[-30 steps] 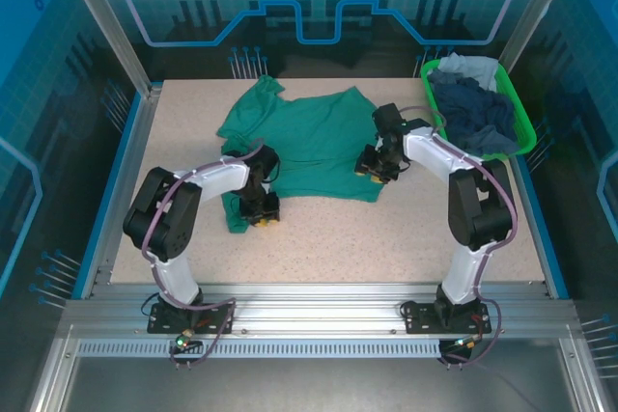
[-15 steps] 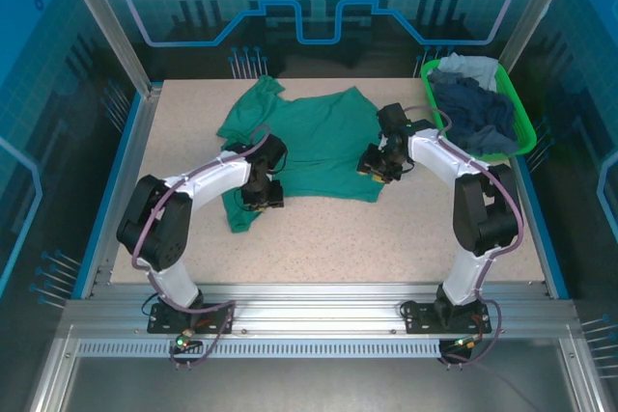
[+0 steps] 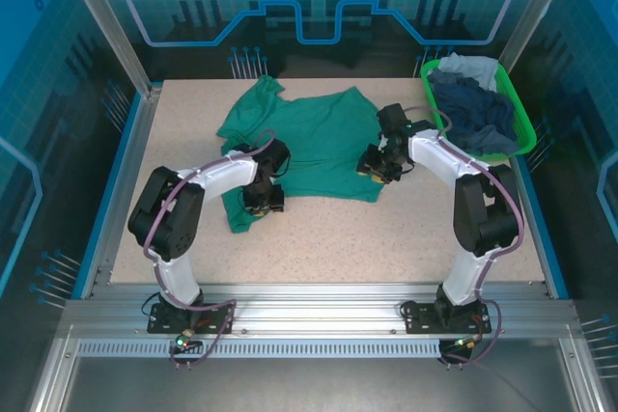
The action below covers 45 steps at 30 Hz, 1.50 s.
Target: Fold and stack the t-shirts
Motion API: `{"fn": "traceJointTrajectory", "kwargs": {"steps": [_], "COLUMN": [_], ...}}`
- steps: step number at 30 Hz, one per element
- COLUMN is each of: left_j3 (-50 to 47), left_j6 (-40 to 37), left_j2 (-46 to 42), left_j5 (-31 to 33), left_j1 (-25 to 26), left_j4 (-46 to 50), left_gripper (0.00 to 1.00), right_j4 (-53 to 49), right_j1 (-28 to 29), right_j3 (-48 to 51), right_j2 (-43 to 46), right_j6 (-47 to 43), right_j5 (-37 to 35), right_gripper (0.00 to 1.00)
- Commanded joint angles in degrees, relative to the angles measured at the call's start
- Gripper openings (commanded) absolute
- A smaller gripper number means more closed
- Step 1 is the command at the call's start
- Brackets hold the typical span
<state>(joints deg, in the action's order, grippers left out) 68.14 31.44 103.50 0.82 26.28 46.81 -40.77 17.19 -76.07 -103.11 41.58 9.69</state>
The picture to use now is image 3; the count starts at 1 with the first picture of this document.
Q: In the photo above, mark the green t-shirt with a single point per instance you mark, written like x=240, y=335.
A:
x=328, y=142

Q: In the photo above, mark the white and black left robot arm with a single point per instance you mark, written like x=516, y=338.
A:
x=176, y=277

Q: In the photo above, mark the grey-blue t-shirt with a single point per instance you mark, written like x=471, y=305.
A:
x=487, y=144

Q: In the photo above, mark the dark blue t-shirt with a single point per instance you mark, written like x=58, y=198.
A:
x=475, y=105

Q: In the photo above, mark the light grey t-shirt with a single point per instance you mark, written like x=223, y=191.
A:
x=470, y=67

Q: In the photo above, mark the green plastic basket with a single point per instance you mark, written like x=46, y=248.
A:
x=520, y=110

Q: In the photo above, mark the adapter with green light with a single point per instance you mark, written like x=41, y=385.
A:
x=183, y=340
x=464, y=343

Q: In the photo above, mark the grey metal lower panel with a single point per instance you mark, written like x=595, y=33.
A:
x=314, y=388

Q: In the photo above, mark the aluminium frame cross rail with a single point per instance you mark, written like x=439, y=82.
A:
x=314, y=310

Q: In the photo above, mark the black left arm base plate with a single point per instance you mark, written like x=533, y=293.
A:
x=217, y=315

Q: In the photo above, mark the aluminium side rail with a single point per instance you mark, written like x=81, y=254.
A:
x=120, y=190
x=543, y=238

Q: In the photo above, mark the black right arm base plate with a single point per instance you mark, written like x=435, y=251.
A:
x=420, y=318

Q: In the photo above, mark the aluminium frame post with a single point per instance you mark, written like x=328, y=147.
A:
x=110, y=21
x=536, y=7

